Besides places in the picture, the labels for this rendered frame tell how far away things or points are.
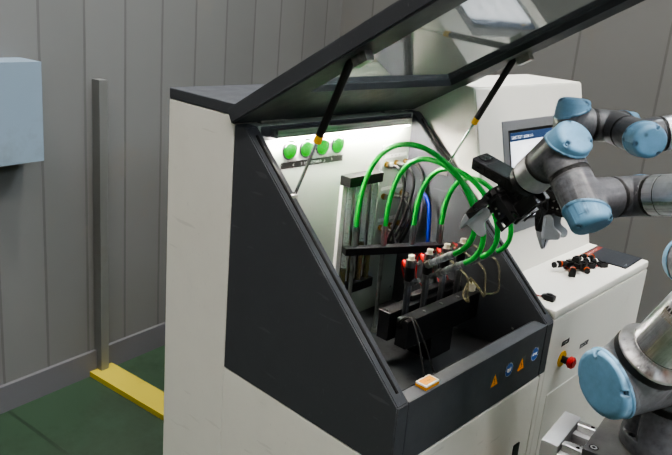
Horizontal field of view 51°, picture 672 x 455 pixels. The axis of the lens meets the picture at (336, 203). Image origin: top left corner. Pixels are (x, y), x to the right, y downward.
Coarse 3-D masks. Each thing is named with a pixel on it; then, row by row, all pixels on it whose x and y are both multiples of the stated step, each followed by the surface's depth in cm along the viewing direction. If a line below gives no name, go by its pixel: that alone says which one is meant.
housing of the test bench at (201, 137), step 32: (192, 96) 183; (224, 96) 181; (192, 128) 185; (224, 128) 175; (192, 160) 187; (224, 160) 177; (192, 192) 189; (224, 192) 179; (192, 224) 191; (224, 224) 181; (192, 256) 193; (224, 256) 183; (192, 288) 196; (224, 288) 185; (192, 320) 198; (224, 320) 187; (192, 352) 200; (224, 352) 190; (192, 384) 203; (192, 416) 205; (192, 448) 208
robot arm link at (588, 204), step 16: (560, 176) 124; (576, 176) 123; (592, 176) 124; (560, 192) 124; (576, 192) 122; (592, 192) 122; (608, 192) 123; (624, 192) 125; (560, 208) 126; (576, 208) 121; (592, 208) 120; (608, 208) 122; (624, 208) 126; (576, 224) 122; (592, 224) 121; (608, 224) 123
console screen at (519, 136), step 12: (516, 120) 222; (528, 120) 227; (540, 120) 233; (552, 120) 239; (504, 132) 217; (516, 132) 222; (528, 132) 227; (540, 132) 233; (504, 144) 217; (516, 144) 222; (528, 144) 227; (504, 156) 217; (516, 156) 222; (516, 228) 223
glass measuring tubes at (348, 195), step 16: (352, 176) 199; (352, 192) 200; (368, 192) 205; (352, 208) 205; (368, 208) 211; (336, 224) 204; (352, 224) 206; (368, 224) 211; (336, 240) 205; (368, 240) 212; (336, 256) 206; (368, 256) 213; (368, 272) 215; (352, 288) 210
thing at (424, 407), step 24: (504, 336) 187; (528, 336) 188; (480, 360) 173; (504, 360) 181; (528, 360) 192; (456, 384) 165; (480, 384) 175; (504, 384) 185; (408, 408) 152; (432, 408) 160; (456, 408) 168; (480, 408) 178; (408, 432) 155; (432, 432) 163
